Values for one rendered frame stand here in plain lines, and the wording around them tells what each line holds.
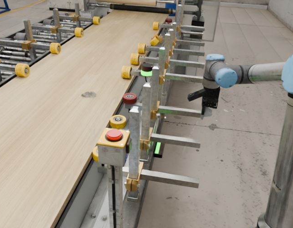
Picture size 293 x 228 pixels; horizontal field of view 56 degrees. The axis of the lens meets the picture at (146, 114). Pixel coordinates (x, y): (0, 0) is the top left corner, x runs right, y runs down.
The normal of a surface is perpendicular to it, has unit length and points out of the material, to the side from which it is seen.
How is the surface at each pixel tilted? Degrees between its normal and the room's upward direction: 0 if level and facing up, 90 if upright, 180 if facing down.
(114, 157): 90
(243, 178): 0
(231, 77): 90
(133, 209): 0
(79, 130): 0
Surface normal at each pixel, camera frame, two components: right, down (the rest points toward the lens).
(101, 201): 0.04, -0.85
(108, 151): -0.18, 0.51
